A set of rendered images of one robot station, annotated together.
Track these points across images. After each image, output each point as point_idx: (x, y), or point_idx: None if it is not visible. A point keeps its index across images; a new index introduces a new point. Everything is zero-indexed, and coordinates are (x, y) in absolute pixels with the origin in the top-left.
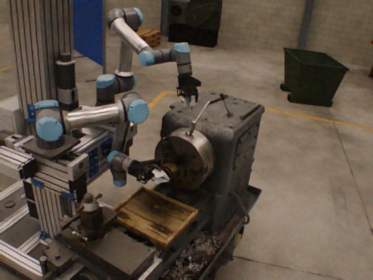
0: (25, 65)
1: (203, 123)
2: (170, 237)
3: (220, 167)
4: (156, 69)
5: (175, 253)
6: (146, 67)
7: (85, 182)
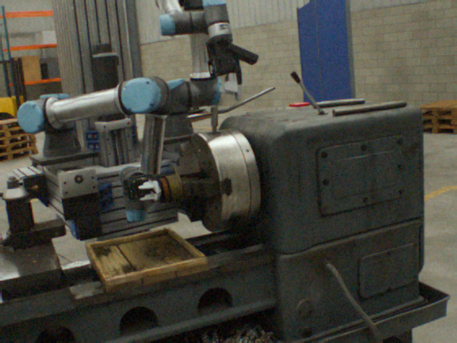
0: (64, 64)
1: (258, 121)
2: (122, 275)
3: (273, 193)
4: (454, 158)
5: (159, 329)
6: (439, 155)
7: (98, 214)
